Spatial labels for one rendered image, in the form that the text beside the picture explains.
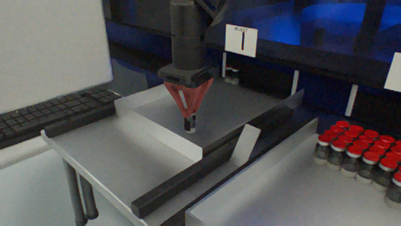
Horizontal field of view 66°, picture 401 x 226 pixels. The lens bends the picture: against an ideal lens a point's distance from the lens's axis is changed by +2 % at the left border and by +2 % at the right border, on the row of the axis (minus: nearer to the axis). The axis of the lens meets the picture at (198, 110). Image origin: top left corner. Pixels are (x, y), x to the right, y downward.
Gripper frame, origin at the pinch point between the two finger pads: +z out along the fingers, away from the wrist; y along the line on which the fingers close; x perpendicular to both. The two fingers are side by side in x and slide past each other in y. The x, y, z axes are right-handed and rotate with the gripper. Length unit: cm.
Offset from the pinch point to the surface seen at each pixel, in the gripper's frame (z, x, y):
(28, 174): 93, 137, 33
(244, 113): 4.6, -6.2, 12.9
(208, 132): 4.6, -3.2, 1.6
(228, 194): 3.2, -14.5, -13.4
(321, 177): 4.6, -24.7, -1.4
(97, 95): 10.0, 38.7, 11.7
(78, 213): 67, 61, 11
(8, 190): 93, 133, 19
